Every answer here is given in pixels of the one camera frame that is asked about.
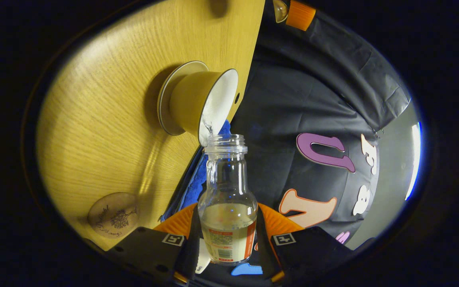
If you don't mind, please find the round wooden coaster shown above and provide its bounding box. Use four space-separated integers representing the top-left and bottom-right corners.
87 192 139 239

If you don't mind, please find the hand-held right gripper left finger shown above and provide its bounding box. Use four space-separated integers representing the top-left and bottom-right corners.
106 203 204 285

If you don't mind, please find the black backdrop cloth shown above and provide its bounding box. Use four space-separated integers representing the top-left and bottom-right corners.
162 0 413 279

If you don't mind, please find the yellow teacup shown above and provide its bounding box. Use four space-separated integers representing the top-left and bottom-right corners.
169 69 239 147

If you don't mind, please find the clear glass water bottle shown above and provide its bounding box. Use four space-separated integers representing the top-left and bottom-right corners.
197 134 259 266

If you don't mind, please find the blue towel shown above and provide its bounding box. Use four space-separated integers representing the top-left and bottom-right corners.
160 120 232 222

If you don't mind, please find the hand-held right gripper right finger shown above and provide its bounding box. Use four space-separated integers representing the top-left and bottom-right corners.
255 203 353 284

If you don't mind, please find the yellow saucer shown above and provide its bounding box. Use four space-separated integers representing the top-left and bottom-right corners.
157 61 210 136

